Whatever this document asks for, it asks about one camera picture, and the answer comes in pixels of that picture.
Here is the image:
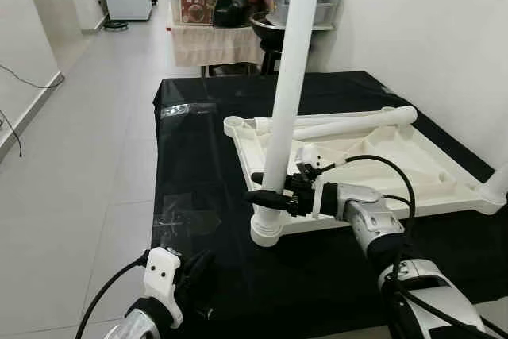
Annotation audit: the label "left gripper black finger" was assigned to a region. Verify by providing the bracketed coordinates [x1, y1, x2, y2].
[183, 250, 217, 299]

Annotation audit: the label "clear tape patch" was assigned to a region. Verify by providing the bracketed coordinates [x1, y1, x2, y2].
[155, 195, 223, 248]

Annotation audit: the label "white plastic table top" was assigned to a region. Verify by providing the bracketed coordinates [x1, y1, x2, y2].
[224, 109, 508, 247]

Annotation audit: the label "beige table cloth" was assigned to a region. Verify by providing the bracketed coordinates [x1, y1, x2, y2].
[171, 23, 267, 67]

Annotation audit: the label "clear plastic container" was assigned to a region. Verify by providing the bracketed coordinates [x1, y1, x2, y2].
[266, 0, 342, 26]

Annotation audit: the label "red printed box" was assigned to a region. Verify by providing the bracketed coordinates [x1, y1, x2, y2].
[179, 0, 217, 25]

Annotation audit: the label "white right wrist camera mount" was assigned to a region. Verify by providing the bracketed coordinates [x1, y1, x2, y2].
[298, 143, 338, 219]

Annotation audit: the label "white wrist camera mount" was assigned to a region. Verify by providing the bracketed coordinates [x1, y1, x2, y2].
[143, 246, 183, 328]
[298, 143, 338, 219]

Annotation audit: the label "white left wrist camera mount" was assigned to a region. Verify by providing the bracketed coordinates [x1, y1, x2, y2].
[143, 246, 183, 328]

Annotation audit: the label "thin black wall wires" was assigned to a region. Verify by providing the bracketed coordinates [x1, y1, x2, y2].
[0, 65, 60, 157]

